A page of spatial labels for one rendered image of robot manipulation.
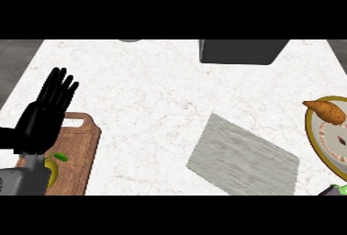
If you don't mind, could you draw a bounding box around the brown croissant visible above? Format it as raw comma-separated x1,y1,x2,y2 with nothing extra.
301,100,347,126

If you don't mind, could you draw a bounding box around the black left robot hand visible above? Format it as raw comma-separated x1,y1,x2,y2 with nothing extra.
0,66,79,156

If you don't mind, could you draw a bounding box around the grey placemat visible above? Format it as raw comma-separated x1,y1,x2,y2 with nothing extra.
184,112,301,196

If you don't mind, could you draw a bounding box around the dark grey appliance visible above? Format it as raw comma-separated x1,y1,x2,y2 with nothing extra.
197,39,289,66

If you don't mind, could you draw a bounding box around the brown wooden cutting board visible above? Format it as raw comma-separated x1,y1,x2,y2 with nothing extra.
13,111,103,196

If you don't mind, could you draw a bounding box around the yellow pear with green leaf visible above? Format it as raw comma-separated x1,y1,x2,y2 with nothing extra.
42,152,70,188

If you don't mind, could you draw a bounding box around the purple and green vegetable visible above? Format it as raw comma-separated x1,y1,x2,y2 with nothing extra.
317,184,347,196

